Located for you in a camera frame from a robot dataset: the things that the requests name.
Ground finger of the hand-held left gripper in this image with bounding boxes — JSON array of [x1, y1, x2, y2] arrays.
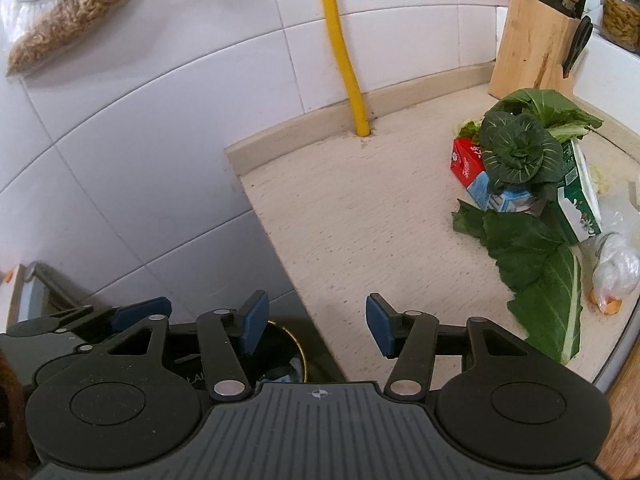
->
[[30, 297, 173, 334]]

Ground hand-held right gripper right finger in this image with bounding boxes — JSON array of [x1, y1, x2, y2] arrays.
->
[[366, 294, 564, 403]]

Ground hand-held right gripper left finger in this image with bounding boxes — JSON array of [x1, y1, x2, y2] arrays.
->
[[75, 290, 271, 403]]

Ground black bin with gold rim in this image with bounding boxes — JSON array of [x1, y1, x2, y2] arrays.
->
[[170, 321, 312, 391]]

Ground dark green vegetable leaf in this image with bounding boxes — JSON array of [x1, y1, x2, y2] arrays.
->
[[452, 199, 569, 291]]

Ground green leaf with pale stem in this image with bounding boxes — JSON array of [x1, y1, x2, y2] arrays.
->
[[506, 246, 585, 365]]

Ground red and blue drink carton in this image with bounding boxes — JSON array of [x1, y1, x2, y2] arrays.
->
[[450, 138, 536, 214]]

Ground dark green bok choy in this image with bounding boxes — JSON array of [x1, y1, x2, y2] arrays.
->
[[477, 112, 564, 201]]

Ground green and white milk carton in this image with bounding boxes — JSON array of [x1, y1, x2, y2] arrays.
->
[[542, 139, 603, 245]]

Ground clear plastic bag with peel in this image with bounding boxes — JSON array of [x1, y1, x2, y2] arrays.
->
[[582, 180, 640, 317]]

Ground green leafy vegetable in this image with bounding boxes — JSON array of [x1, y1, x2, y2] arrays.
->
[[492, 88, 605, 142]]

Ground wooden cutting board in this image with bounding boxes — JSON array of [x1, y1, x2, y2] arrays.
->
[[597, 350, 640, 480]]

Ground yellow pipe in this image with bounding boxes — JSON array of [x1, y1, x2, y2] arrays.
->
[[315, 0, 374, 139]]

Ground bag of dried brown food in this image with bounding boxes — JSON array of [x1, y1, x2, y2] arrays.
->
[[6, 0, 142, 77]]

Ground wooden knife block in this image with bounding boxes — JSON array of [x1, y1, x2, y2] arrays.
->
[[487, 0, 584, 106]]

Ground black kitchen scissors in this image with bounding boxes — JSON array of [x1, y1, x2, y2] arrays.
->
[[562, 15, 595, 79]]

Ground glass jar of yellow pickles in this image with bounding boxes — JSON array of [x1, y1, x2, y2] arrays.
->
[[600, 0, 640, 54]]

